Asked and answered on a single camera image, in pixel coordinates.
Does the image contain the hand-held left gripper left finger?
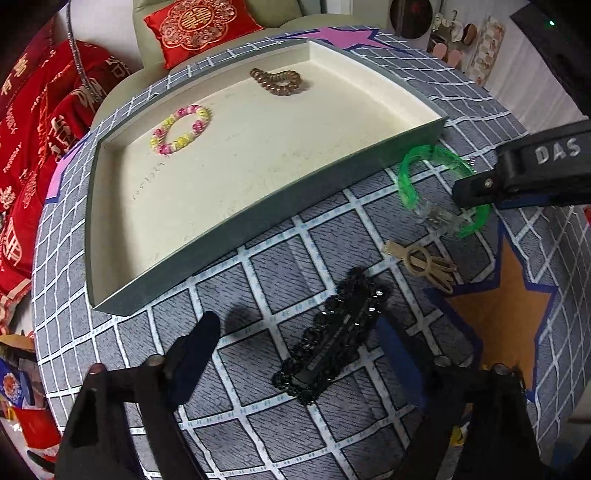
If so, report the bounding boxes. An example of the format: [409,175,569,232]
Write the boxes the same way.
[54,311,222,480]

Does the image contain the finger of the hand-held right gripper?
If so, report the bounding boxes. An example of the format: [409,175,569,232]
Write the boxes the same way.
[451,170,503,209]

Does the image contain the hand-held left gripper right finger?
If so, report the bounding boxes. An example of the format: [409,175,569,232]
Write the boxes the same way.
[374,314,555,480]

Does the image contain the black beaded hair clip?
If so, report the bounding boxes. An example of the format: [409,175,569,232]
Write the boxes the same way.
[271,268,389,407]

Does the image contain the green translucent bracelet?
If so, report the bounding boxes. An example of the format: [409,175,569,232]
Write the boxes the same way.
[398,144,492,240]

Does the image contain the beige hair clip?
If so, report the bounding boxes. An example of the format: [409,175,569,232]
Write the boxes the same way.
[382,240,459,295]

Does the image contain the cream tray with grey rim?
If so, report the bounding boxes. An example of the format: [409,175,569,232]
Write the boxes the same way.
[85,38,448,317]

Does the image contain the black appliance with green light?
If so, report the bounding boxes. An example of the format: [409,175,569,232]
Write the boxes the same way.
[510,0,591,121]

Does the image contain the beige patterned floor mat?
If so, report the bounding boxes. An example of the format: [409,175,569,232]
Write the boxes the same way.
[466,16,506,86]

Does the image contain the pink slippers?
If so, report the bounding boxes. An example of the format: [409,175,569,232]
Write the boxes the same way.
[431,44,462,65]

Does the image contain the red basket of packets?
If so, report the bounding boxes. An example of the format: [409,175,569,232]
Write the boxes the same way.
[0,332,61,464]

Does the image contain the white appliance with round door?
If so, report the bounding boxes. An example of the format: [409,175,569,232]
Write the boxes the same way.
[390,0,435,38]

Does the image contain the red printed blanket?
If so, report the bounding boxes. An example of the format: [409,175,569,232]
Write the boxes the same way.
[0,39,132,324]

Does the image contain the pale green armchair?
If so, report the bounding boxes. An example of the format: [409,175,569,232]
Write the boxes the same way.
[133,0,324,75]

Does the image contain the red embroidered cushion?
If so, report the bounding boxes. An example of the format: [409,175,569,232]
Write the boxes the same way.
[143,0,266,70]

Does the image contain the brown coil hair tie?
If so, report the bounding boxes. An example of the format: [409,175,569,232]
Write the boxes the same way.
[250,68,302,97]

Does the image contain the pink and yellow bead bracelet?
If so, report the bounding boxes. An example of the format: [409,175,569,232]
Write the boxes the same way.
[148,105,212,157]

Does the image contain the silver braided cord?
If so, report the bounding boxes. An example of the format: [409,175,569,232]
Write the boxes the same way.
[65,0,107,103]

